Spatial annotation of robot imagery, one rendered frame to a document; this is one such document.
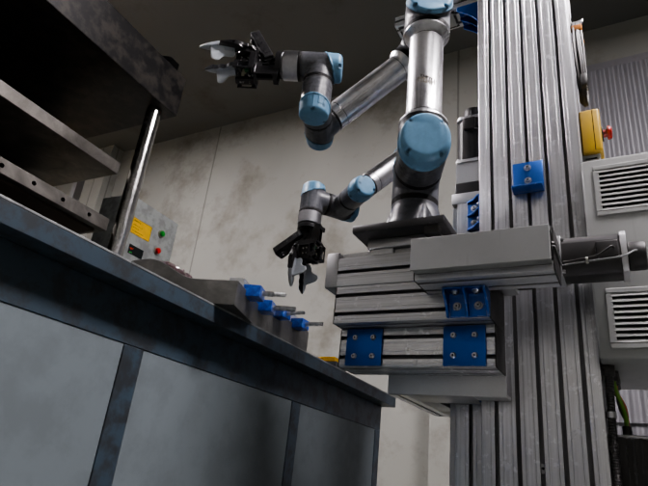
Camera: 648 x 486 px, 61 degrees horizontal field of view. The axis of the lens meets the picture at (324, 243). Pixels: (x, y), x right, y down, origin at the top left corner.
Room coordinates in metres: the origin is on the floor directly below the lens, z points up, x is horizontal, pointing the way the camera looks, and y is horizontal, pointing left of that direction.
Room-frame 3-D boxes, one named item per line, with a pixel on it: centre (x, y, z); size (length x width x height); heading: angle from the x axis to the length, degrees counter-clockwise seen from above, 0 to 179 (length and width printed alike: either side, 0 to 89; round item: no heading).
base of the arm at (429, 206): (1.21, -0.21, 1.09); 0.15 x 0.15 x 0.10
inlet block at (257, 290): (1.20, 0.14, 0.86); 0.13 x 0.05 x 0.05; 79
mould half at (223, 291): (1.30, 0.39, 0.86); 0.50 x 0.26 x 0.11; 79
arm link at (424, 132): (1.07, -0.20, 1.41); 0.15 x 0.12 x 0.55; 175
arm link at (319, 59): (1.10, 0.06, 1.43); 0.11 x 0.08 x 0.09; 85
